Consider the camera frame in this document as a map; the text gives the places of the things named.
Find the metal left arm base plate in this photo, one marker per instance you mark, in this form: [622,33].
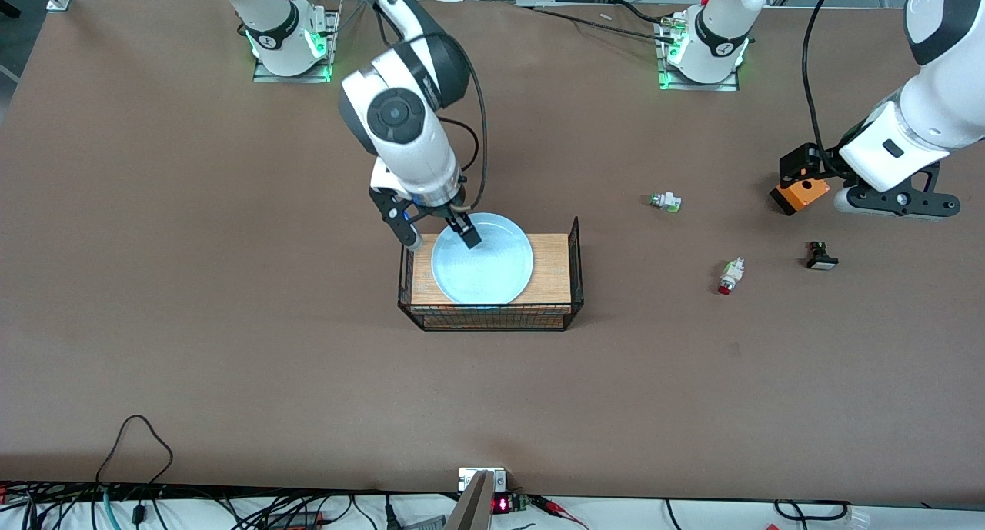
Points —
[727,86]

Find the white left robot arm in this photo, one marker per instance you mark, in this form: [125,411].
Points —
[939,107]

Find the white metal bracket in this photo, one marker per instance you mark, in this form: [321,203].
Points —
[467,480]

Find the grey camera mount pole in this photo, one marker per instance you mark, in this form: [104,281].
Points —
[473,507]

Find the black power adapter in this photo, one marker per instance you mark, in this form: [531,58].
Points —
[300,519]

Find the light blue round plate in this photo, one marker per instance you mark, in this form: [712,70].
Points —
[492,272]

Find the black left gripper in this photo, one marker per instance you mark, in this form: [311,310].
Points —
[803,163]

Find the black white-capped button switch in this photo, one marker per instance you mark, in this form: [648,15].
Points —
[820,259]

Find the red push button switch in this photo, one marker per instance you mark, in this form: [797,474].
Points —
[731,274]

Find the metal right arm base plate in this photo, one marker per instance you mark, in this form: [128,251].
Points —
[265,76]

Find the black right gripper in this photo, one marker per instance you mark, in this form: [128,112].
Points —
[457,218]

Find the green push button switch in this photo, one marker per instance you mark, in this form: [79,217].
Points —
[668,201]

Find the orange button enclosure box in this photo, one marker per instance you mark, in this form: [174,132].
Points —
[796,201]

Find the red clip test leads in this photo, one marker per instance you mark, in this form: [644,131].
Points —
[550,503]

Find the red LED display module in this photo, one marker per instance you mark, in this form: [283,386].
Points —
[502,504]

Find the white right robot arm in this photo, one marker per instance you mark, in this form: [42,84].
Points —
[408,153]

